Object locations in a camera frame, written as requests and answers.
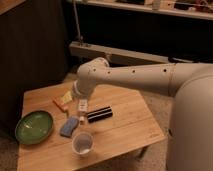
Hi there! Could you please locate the blue sponge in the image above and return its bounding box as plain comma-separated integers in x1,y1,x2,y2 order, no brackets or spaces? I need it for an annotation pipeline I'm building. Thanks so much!
60,117,79,137

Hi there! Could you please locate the metal pole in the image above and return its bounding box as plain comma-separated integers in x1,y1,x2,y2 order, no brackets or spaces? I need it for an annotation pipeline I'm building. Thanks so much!
72,0,83,45

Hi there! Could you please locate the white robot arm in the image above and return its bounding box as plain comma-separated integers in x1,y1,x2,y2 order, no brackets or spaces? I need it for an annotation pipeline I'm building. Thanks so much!
72,57,213,171

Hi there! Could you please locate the white paper cup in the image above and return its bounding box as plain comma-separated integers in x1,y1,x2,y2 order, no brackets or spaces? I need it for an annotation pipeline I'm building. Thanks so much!
72,132,93,157

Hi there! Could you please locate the wooden table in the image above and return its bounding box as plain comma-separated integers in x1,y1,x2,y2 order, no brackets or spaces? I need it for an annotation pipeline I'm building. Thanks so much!
18,83,165,171

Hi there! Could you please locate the wooden shelf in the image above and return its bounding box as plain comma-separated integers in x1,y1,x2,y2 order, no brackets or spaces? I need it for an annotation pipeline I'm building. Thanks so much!
76,0,213,21

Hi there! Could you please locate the black striped box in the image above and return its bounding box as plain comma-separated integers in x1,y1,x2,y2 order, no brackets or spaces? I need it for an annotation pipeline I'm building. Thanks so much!
87,107,113,123

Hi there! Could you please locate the orange snack packet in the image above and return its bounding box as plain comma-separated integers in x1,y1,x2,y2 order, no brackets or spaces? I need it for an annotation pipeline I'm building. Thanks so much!
53,91,72,112

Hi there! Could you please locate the green ceramic bowl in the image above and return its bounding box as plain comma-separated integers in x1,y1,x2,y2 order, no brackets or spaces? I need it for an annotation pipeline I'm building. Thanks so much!
15,110,54,145

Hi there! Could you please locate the long grey metal case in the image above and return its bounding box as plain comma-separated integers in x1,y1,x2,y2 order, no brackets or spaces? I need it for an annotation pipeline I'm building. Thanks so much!
69,41,193,65

